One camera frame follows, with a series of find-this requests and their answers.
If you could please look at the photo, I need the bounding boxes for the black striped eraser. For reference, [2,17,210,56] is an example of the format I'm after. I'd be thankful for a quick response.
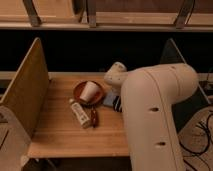
[103,91,122,112]

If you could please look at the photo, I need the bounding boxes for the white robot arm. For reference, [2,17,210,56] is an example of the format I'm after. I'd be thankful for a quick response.
[104,62,198,171]

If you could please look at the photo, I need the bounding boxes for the white paper cup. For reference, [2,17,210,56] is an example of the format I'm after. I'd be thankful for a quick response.
[80,81,99,102]

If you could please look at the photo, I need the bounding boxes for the red-brown plate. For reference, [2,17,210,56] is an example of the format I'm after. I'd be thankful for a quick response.
[73,81,105,106]

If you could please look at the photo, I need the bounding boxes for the small red-brown object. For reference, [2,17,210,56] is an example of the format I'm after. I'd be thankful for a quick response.
[91,108,99,128]

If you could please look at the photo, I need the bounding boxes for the white tube bottle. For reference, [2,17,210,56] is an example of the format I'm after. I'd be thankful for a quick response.
[69,99,91,129]

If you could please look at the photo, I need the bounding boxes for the left wooden side panel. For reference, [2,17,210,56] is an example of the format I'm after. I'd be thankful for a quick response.
[0,38,49,139]

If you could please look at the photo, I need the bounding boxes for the black cables on floor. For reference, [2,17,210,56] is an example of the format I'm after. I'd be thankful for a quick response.
[178,111,213,171]

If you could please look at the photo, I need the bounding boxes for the upper wooden shelf frame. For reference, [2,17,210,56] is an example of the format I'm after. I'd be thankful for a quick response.
[0,0,213,32]

